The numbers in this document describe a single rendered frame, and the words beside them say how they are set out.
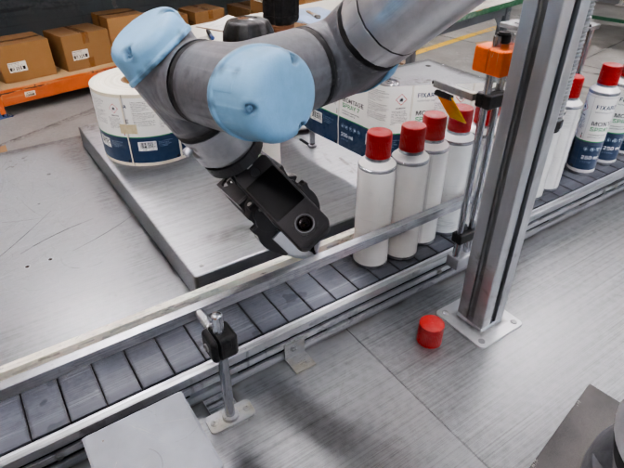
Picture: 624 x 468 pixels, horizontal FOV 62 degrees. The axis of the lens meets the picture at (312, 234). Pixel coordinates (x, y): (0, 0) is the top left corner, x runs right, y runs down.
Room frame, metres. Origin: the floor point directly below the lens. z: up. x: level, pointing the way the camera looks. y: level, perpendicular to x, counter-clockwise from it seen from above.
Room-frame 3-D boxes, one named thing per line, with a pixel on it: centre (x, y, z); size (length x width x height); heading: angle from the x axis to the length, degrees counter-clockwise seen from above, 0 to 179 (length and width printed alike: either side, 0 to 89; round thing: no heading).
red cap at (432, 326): (0.51, -0.16, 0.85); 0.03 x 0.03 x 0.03
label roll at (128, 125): (1.03, 0.34, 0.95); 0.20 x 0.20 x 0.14
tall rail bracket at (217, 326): (0.40, 0.11, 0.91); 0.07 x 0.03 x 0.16; 34
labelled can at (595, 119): (0.92, -0.53, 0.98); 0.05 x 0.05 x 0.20
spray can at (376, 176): (0.62, -0.09, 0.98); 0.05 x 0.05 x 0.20
